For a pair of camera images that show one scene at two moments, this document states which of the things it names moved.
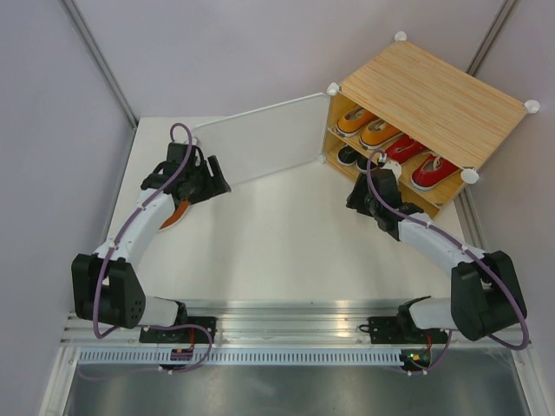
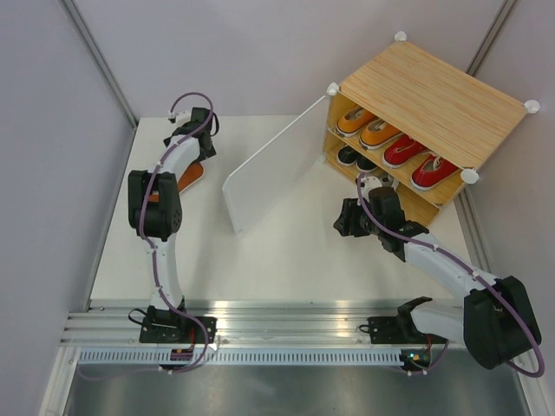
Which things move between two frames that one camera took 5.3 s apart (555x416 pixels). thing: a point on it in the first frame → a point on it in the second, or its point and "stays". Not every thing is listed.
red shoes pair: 431,170 stays
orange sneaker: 376,133 stays
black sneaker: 346,155 stays
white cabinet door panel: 268,141 → 285,160
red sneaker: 404,148 stays
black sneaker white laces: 362,163 stays
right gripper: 359,189 → 350,209
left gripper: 215,185 → 207,155
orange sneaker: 355,120 stays
